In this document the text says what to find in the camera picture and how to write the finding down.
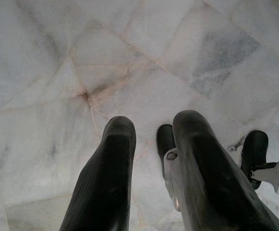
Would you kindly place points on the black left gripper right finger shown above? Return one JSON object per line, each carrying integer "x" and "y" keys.
{"x": 202, "y": 168}

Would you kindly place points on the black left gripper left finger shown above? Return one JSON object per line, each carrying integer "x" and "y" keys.
{"x": 110, "y": 173}

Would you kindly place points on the robot left leg black foot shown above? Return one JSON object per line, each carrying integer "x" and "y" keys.
{"x": 164, "y": 137}

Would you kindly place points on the robot leg black foot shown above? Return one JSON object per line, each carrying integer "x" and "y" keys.
{"x": 164, "y": 137}
{"x": 255, "y": 146}

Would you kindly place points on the robot right leg black foot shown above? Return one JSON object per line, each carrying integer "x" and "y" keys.
{"x": 255, "y": 146}

